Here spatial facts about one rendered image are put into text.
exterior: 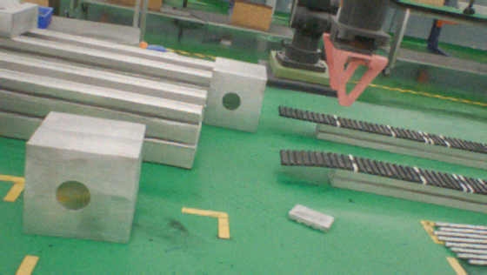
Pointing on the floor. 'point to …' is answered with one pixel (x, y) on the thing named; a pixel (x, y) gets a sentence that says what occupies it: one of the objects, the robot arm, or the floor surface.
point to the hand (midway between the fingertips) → (341, 91)
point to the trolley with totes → (90, 30)
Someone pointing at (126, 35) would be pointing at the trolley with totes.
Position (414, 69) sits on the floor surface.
